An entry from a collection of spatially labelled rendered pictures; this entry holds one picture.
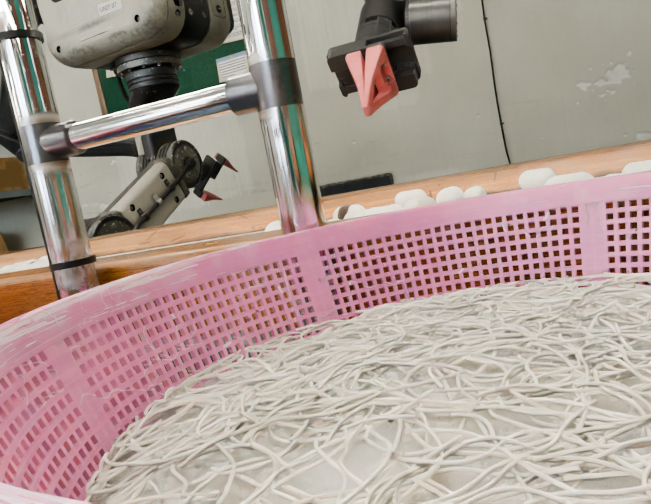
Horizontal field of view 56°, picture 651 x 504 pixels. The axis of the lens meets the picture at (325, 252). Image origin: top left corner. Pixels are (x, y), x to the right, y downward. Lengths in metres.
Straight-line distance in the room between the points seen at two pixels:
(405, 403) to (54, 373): 0.10
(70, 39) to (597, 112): 1.89
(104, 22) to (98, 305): 1.16
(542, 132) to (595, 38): 0.38
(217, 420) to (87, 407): 0.05
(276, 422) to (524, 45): 2.48
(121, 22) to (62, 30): 0.16
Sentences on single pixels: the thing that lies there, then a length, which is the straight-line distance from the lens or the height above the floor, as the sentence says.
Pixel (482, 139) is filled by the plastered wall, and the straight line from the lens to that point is 2.59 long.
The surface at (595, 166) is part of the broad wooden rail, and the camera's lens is 0.67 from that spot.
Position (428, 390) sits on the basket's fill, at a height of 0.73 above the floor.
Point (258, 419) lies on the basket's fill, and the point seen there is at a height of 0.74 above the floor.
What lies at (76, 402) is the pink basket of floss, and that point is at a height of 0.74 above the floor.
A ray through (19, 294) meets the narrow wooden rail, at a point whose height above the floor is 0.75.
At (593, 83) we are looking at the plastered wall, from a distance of 2.60.
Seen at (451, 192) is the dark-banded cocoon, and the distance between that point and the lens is 0.55.
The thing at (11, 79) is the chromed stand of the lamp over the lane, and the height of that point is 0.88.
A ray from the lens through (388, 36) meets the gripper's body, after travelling 0.76.
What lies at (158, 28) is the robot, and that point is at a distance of 1.29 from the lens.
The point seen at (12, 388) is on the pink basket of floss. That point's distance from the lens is 0.17.
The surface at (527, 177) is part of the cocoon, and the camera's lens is 0.62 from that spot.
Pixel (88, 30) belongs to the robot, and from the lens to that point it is 1.38.
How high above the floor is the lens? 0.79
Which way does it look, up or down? 7 degrees down
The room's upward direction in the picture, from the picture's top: 11 degrees counter-clockwise
